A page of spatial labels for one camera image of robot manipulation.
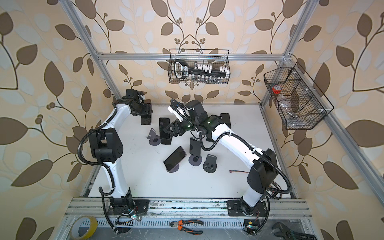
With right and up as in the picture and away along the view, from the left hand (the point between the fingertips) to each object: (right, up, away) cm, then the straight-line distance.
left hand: (144, 108), depth 97 cm
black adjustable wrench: (+78, -59, -30) cm, 102 cm away
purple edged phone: (+1, -6, 0) cm, 6 cm away
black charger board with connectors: (+59, -29, -49) cm, 83 cm away
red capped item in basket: (+82, +11, -10) cm, 83 cm away
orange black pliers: (+27, -57, -27) cm, 68 cm away
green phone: (+34, -24, -9) cm, 42 cm away
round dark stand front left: (+23, -34, -16) cm, 44 cm away
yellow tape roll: (-20, -55, -30) cm, 66 cm away
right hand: (+21, -11, -24) cm, 34 cm away
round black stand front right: (+42, -34, -13) cm, 56 cm away
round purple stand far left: (+8, -20, -3) cm, 22 cm away
